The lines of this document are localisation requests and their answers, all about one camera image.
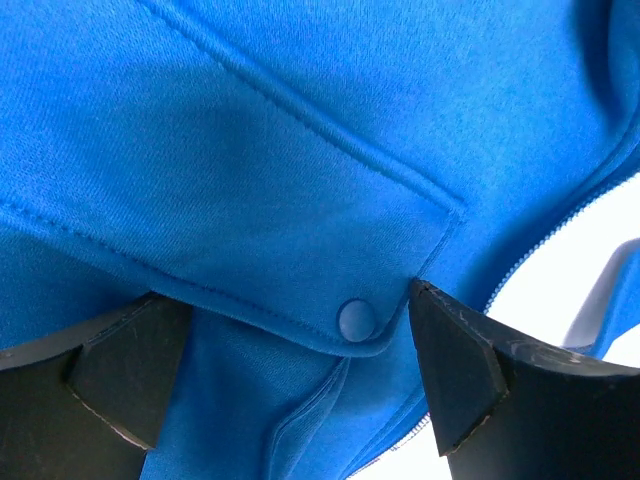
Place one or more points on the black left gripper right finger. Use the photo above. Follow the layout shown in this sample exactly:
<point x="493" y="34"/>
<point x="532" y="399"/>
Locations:
<point x="506" y="406"/>

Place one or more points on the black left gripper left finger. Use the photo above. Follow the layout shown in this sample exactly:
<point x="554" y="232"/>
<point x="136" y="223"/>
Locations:
<point x="89" y="402"/>

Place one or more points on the blue zip jacket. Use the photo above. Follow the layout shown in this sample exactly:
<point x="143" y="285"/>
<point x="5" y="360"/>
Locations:
<point x="287" y="168"/>

